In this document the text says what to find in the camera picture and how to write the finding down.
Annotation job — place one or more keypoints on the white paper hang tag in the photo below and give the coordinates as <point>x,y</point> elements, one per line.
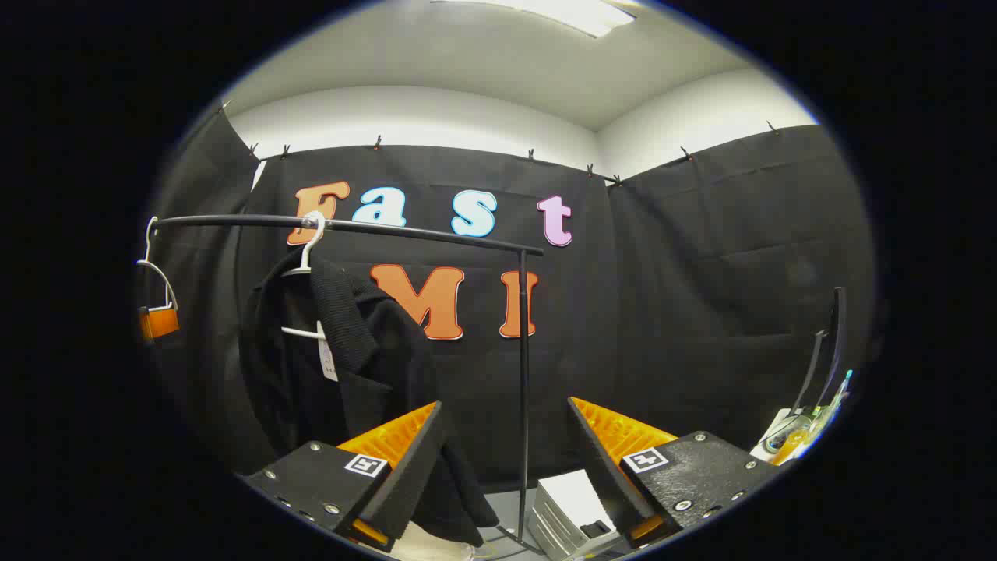
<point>328,362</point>

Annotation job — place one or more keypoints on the black metal clothes rack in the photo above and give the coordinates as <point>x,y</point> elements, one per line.
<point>523,389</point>

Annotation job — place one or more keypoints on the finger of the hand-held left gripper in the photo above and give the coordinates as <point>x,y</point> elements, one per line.
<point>160,323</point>

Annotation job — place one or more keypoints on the black knit cardigan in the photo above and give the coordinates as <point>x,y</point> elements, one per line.
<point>389,351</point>

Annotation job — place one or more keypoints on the ceiling light panel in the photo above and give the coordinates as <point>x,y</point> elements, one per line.
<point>576,14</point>

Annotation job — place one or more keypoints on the white clothes hanger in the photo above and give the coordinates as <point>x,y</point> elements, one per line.
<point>147,245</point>
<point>310,249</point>

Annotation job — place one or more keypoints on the row of backdrop clips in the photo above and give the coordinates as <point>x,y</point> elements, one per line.
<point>377,142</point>

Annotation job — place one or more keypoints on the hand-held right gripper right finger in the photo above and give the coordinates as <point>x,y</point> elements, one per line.
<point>604,475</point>

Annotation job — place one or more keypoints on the white drawer cabinet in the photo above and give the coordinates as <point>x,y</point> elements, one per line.
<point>568,499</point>

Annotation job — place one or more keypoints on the black backdrop cloth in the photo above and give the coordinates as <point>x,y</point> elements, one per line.
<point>685,312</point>

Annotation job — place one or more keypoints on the white laundry hamper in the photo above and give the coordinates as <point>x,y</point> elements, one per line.
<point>432,545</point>

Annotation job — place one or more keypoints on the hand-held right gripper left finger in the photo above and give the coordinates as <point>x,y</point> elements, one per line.
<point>413,475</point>

